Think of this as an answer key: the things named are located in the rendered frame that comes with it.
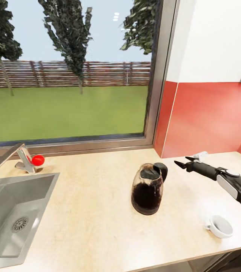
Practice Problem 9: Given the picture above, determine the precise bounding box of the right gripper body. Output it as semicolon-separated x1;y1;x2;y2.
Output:
186;161;210;177

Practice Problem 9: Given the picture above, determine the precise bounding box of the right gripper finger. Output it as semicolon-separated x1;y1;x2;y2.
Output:
185;156;195;161
174;160;187;169

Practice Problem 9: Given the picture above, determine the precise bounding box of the coffee cup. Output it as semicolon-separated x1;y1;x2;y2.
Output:
204;214;234;238

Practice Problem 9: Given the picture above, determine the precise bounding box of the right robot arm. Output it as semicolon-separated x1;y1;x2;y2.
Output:
174;151;241;204

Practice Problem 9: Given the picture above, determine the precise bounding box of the electric kettle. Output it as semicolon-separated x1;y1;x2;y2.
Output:
131;162;168;215

